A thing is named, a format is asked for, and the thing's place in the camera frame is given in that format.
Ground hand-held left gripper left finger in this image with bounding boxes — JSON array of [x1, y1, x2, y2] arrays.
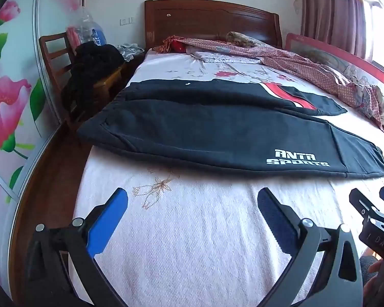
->
[[24, 187, 129, 307]]

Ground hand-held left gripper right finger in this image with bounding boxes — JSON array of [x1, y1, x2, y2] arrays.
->
[[257, 187, 364, 307]]

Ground black pants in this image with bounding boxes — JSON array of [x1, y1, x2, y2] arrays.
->
[[77, 78, 384, 180]]

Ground person's right hand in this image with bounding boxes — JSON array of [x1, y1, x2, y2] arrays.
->
[[360, 260, 384, 295]]

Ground bed with floral sheet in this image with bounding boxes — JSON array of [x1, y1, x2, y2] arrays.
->
[[67, 43, 384, 307]]

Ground wooden nightstand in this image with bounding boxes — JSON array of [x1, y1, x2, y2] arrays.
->
[[121, 51, 146, 87]]

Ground black clothes pile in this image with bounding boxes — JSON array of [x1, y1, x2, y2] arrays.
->
[[61, 42, 125, 116]]

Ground red patterned quilt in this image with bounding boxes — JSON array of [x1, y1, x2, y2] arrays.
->
[[162, 35, 384, 142]]

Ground grey crumpled clothes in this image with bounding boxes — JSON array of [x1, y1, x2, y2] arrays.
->
[[116, 43, 145, 62]]

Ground wooden chair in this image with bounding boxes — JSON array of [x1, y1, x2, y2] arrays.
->
[[39, 32, 129, 126]]

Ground floral pillow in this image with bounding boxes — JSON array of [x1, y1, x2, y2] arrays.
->
[[227, 31, 270, 48]]

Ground pink cloth item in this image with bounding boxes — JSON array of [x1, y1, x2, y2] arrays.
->
[[66, 27, 81, 49]]

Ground pink curtain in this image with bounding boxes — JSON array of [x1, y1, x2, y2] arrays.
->
[[299, 0, 377, 61]]

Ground clear plastic bag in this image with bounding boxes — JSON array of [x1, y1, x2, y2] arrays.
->
[[67, 6, 108, 47]]

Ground wooden headboard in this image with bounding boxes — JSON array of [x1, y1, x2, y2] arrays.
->
[[144, 0, 283, 52]]

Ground pink bed guard rail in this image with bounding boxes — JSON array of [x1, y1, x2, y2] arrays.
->
[[285, 33, 384, 87]]

